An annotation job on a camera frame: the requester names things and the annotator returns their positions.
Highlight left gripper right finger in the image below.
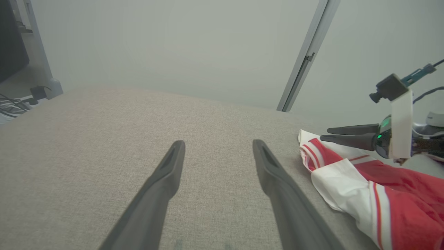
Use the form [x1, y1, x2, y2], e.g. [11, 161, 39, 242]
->
[253, 139, 344, 250]

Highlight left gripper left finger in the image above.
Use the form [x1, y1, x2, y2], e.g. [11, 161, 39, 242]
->
[99, 140, 186, 250]

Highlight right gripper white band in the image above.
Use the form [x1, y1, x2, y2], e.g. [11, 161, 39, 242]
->
[319, 89, 414, 161]

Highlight red Bulls t-shirt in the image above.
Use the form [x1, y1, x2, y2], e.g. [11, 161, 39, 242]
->
[298, 129, 444, 250]

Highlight black power adapter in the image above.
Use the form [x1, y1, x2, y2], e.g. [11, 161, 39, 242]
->
[29, 85, 52, 102]

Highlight white power strip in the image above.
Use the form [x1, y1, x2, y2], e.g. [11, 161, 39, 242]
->
[0, 104, 33, 125]

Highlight grey partition leg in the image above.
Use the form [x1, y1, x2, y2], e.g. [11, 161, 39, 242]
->
[9, 0, 63, 100]

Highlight black panel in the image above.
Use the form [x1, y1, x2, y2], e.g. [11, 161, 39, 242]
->
[0, 0, 30, 84]

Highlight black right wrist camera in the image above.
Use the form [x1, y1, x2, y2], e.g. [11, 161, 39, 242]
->
[369, 73, 410, 104]

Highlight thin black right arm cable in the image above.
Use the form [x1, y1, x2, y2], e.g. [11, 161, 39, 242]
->
[413, 86, 444, 104]

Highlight teal right camera connector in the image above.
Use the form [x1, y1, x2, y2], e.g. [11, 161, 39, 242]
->
[401, 64, 437, 87]

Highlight grey partition post with feet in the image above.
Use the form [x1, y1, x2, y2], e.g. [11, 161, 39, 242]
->
[276, 0, 341, 113]

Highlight white power strips with cables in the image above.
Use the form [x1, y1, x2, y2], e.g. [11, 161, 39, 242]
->
[0, 93, 37, 117]

